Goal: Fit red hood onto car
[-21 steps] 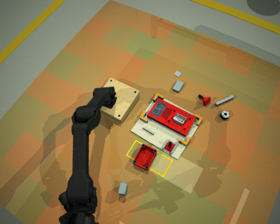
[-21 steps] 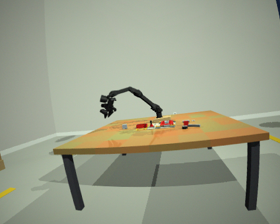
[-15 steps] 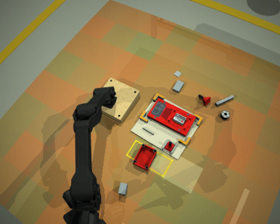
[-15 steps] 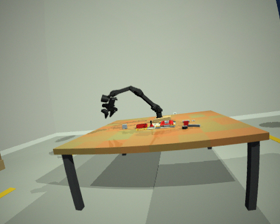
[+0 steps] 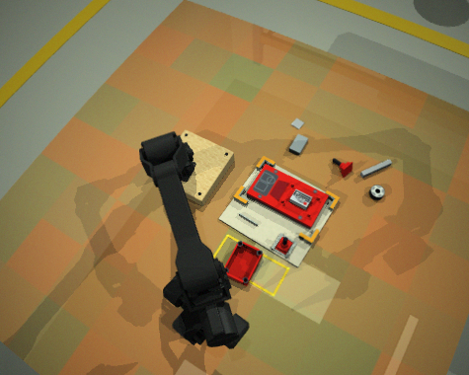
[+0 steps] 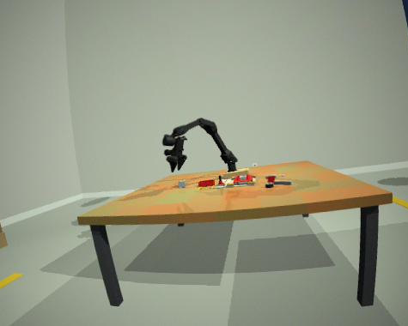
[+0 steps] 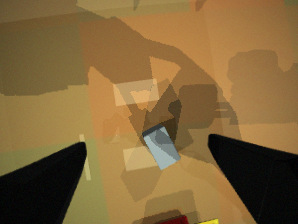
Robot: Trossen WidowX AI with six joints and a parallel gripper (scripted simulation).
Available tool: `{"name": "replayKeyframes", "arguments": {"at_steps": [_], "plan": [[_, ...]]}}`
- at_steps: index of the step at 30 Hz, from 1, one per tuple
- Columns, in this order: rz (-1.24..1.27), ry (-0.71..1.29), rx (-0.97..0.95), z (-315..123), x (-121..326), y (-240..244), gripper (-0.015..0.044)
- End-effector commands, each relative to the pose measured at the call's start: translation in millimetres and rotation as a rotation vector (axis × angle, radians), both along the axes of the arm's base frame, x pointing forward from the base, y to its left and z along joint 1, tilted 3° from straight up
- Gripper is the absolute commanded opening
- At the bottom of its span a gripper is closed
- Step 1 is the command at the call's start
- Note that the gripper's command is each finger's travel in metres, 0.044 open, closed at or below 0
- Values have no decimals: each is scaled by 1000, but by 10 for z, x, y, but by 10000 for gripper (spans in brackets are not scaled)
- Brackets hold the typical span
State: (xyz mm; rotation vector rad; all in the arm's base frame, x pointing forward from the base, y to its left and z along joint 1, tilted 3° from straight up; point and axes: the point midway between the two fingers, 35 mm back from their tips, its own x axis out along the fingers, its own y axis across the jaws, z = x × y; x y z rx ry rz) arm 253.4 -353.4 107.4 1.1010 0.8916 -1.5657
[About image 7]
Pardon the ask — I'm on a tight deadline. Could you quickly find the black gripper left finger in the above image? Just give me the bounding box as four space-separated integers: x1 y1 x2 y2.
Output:
0 142 87 224

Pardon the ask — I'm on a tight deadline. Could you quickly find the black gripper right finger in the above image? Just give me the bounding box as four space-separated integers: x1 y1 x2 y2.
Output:
207 134 298 224

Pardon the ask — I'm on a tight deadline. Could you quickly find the grey rectangular block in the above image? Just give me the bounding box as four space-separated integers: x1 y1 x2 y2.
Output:
142 124 181 170

